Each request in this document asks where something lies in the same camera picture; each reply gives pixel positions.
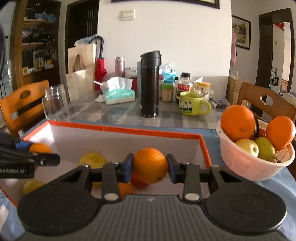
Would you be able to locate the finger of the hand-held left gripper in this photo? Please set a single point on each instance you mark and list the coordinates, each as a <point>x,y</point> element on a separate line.
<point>34,158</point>
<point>22,145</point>

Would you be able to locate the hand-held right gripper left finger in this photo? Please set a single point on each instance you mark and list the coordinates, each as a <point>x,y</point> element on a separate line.
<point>128,167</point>

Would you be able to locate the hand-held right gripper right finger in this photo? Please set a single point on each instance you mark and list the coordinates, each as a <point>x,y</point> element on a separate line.
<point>171,168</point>

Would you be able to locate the small red fruit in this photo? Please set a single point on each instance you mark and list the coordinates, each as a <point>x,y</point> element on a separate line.
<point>138,182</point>

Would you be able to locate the orange cardboard box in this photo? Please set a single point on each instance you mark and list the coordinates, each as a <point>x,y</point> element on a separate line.
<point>115,141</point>

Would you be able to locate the yellow lemon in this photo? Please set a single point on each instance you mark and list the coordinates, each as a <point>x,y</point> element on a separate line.
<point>32,187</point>
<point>92,160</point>

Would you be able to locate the wooden chair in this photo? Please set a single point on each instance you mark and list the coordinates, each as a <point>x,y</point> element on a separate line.
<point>261,102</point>
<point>23,104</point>

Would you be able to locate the clear glass jar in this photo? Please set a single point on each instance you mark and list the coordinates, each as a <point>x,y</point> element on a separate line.
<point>55,102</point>

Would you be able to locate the green panda mug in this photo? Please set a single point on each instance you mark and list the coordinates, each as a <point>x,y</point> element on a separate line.
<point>190,104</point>

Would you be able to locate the teal tissue box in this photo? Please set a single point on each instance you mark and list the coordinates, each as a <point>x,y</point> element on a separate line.
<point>119,95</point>

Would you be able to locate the small jar green lid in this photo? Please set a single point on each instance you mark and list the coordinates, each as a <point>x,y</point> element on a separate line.
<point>167,92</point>

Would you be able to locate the white plastic basket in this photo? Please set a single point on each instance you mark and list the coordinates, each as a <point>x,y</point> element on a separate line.
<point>249,166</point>

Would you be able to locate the brown jar with label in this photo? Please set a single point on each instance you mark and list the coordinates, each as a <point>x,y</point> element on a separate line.
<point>184,89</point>

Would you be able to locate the small black case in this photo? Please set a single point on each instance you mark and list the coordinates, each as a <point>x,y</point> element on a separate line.
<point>219,103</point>

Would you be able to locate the large orange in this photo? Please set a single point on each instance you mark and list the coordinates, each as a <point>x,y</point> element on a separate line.
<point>281,132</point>
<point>238,122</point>

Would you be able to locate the small beige paper bag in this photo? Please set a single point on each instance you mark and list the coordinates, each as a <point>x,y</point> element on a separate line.
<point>79,84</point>

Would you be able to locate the black thermos flask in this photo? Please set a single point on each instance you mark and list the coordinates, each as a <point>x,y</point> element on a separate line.
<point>150,85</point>

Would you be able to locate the white and yellow cup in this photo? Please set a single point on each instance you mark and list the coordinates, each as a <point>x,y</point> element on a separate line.
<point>203,87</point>

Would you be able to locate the white spoon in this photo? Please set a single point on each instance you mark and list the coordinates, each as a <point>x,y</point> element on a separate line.
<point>100,84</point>

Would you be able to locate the teal lidded container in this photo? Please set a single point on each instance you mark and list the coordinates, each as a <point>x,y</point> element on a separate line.
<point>168,77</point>

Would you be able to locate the green apples in bowl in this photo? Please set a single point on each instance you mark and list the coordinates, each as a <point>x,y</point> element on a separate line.
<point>266,148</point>

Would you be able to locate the wooden bookshelf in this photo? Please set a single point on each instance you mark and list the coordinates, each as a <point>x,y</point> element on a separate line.
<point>34,46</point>

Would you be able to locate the pink bottle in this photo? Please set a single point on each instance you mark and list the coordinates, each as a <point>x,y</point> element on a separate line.
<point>119,67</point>

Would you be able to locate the red umbrella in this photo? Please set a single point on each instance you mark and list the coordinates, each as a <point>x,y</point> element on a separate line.
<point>100,67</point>

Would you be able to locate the brown paper bag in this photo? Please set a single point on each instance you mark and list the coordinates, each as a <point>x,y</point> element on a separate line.
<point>237,87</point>

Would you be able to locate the blue star tablecloth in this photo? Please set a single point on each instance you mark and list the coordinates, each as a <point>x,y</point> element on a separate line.
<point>277,187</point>

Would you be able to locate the pink hanging clothes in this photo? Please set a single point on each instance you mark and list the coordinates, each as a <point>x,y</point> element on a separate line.
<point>233,49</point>

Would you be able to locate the black hanging bag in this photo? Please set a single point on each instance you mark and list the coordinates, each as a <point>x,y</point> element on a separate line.
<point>275,80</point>

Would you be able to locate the small framed painting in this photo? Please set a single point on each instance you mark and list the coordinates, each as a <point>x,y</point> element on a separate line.
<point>241,32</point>

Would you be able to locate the large framed food painting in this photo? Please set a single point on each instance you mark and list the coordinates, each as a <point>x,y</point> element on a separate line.
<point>161,2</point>

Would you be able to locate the red door ornament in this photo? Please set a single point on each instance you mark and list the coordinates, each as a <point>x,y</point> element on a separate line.
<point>279,26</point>

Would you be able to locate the white wall switch panel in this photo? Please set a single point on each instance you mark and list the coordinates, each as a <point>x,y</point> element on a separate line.
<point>126,15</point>

